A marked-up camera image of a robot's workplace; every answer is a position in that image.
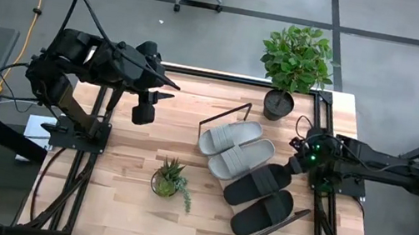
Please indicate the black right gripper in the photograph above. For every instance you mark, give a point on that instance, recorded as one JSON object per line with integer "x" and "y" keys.
{"x": 296, "y": 165}

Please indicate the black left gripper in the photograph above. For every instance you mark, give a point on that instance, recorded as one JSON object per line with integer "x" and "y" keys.
{"x": 143, "y": 69}

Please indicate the black slide sandal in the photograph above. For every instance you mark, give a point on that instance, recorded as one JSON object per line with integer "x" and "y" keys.
{"x": 261, "y": 214}
{"x": 258, "y": 184}

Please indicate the grey slide sandal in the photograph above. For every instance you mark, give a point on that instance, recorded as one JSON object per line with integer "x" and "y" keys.
{"x": 241, "y": 158}
{"x": 227, "y": 137}

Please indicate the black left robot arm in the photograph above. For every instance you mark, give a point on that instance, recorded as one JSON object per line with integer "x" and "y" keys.
{"x": 77, "y": 46}

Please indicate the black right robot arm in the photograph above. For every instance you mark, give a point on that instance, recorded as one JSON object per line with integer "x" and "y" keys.
{"x": 379, "y": 163}

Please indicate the succulent plants in black bowl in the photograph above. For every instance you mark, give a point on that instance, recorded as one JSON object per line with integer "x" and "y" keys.
{"x": 168, "y": 180}

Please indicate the leafy green plant black pot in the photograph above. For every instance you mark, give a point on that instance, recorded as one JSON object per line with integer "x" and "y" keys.
{"x": 296, "y": 59}

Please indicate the white box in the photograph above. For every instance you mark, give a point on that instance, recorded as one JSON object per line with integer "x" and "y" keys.
{"x": 37, "y": 128}

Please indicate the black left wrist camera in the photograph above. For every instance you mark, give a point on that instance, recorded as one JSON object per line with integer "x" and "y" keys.
{"x": 143, "y": 114}

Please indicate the wooden shelf with black frame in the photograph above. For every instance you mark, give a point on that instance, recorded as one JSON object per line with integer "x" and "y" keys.
{"x": 301, "y": 213}

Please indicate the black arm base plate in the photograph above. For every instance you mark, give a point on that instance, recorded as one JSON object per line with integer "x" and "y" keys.
{"x": 63, "y": 138}
{"x": 354, "y": 191}

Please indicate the black aluminium table frame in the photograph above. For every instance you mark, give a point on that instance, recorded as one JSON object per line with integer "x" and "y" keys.
{"x": 240, "y": 80}

